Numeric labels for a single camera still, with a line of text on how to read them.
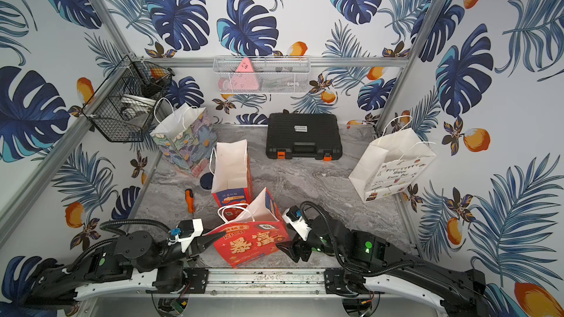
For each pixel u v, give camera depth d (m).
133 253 0.44
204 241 0.54
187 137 0.88
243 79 0.90
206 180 0.99
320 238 0.51
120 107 0.84
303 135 1.18
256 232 0.61
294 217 0.58
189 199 0.92
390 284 0.59
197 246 0.53
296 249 0.58
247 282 0.76
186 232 0.47
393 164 0.75
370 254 0.49
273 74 1.00
